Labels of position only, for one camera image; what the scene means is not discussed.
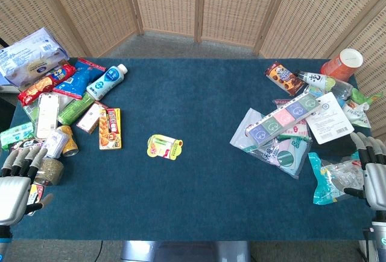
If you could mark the multicolour yogurt pack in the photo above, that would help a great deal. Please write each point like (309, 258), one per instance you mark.
(283, 118)

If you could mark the clear plastic water bottle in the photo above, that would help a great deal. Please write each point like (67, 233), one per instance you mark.
(342, 88)

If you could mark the white hang-tag card package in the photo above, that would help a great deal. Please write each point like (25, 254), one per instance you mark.
(330, 118)

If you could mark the red biscuit packet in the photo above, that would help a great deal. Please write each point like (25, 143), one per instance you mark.
(45, 84)

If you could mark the glittery gold tape roll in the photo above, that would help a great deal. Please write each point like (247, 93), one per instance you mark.
(50, 171)

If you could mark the green wet wipes pack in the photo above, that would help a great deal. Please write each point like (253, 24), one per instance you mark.
(16, 135)

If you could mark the clear zip bag with towel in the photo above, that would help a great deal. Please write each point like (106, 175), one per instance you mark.
(271, 150)

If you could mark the clear white-label drink bottle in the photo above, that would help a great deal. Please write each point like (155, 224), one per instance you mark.
(313, 79)

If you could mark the blue felt table cloth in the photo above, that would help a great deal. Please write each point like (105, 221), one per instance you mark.
(187, 165)

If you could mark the red yellow small packet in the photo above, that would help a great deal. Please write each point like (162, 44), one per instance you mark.
(35, 192)

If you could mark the woven bamboo folding screen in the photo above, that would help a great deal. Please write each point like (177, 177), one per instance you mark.
(193, 5)

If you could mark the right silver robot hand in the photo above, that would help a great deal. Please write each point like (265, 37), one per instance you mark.
(375, 180)

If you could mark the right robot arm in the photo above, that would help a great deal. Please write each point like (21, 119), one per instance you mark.
(378, 238)

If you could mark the pink white packet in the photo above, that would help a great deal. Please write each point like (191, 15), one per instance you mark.
(298, 130)

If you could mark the brown chocolate cookie packet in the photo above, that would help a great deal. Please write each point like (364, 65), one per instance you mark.
(285, 78)

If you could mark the blue snack bag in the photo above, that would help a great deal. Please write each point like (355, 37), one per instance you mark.
(77, 81)

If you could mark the black white snack packet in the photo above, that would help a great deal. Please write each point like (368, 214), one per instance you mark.
(22, 145)

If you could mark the clear white phone case package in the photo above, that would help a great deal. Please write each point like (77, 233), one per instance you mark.
(46, 115)

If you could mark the teal clear plastic bag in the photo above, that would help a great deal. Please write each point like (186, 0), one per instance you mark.
(331, 177)

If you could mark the yellow snack packet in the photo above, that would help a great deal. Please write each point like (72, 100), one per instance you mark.
(164, 147)

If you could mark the white tissue pack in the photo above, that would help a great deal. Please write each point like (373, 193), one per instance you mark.
(28, 58)

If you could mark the green snack packet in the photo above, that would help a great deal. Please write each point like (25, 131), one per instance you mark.
(75, 111)

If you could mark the orange instant noodle cup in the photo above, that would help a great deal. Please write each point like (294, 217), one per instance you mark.
(342, 62)

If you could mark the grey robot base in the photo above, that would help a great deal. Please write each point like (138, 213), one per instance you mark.
(185, 251)

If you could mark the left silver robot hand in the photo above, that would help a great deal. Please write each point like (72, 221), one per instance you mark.
(10, 194)

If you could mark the pink white small box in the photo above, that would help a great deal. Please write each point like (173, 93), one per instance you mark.
(90, 117)

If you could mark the yellow drink can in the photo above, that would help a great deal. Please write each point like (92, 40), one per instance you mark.
(68, 141)

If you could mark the white blue-label milk bottle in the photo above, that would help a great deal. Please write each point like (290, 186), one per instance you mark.
(105, 82)

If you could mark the green white snack bag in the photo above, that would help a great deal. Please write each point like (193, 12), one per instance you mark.
(359, 109)

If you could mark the yellow red curry box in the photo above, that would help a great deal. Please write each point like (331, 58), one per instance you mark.
(110, 129)

